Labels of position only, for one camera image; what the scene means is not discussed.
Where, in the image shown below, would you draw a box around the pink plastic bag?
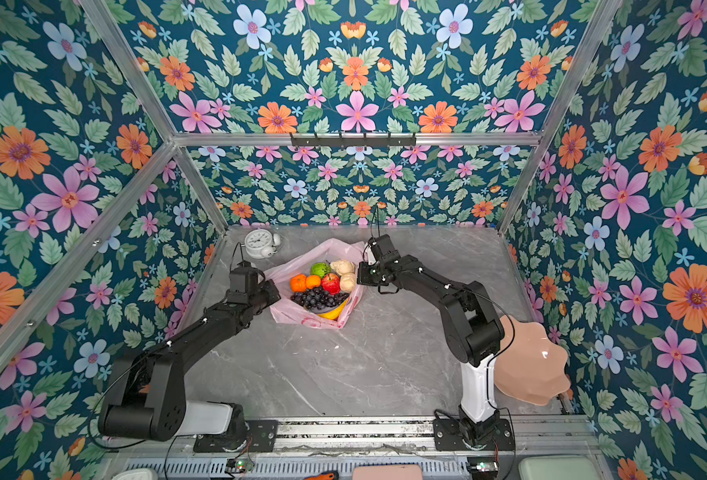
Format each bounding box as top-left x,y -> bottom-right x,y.
267,239 -> 363,330

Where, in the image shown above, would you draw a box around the pink wavy bowl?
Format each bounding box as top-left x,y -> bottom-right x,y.
493,315 -> 571,406

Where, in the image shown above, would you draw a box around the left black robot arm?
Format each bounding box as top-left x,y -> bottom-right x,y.
98,261 -> 281,441

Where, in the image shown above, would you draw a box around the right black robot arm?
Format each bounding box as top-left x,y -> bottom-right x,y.
357,235 -> 505,448

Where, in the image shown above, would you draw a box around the fake beige ginger root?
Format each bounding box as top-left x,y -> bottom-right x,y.
330,259 -> 357,277

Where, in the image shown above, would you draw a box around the fake beige garlic bulb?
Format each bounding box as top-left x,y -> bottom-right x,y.
340,273 -> 357,293

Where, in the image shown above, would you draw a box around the fake orange tangerine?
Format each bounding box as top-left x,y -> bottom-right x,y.
290,274 -> 308,293

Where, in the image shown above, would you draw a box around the fake red apple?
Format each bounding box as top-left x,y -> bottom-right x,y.
321,272 -> 342,295

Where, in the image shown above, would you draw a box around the fake green apple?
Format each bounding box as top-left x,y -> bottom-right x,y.
311,262 -> 332,278

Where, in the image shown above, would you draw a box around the fake purple grapes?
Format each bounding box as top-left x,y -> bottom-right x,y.
290,287 -> 350,314

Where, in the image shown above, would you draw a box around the fake yellow banana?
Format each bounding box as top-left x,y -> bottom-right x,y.
318,299 -> 349,321

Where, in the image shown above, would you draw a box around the white alarm clock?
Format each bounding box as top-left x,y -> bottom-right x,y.
243,229 -> 283,260

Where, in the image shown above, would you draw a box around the pink box at bottom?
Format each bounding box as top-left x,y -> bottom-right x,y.
352,464 -> 423,480

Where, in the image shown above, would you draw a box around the white object bottom left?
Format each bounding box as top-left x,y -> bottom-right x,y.
112,468 -> 159,480

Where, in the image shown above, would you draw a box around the pale green box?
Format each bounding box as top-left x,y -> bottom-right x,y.
519,456 -> 601,480

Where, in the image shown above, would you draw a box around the black hook rail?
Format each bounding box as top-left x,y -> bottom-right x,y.
290,133 -> 417,148

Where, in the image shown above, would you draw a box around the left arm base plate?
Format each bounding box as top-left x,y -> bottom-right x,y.
193,420 -> 279,454

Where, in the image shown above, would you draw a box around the aluminium mounting rail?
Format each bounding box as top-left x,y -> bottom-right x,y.
110,415 -> 597,457

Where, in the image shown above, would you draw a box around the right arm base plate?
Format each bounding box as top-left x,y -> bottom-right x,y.
431,418 -> 517,452

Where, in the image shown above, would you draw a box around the orange tool handle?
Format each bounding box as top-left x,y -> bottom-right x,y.
304,471 -> 340,480

